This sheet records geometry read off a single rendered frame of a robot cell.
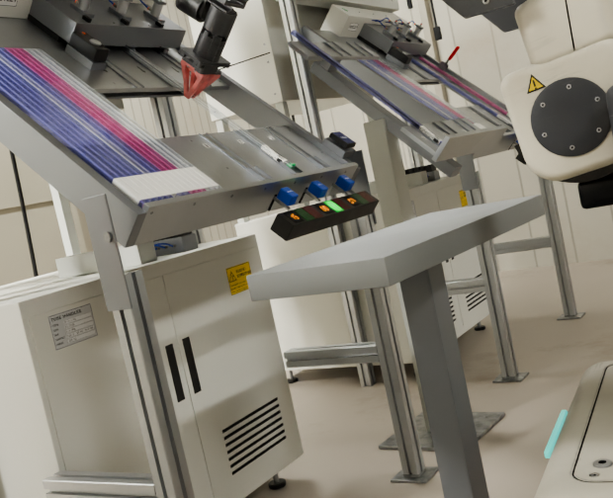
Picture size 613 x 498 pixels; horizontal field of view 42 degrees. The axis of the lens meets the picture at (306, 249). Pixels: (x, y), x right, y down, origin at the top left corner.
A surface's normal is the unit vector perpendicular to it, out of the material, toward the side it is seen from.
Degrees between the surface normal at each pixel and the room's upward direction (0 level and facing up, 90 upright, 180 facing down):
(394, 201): 90
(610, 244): 90
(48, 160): 90
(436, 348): 90
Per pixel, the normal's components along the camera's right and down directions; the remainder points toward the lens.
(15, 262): 0.79, -0.12
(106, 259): -0.52, 0.18
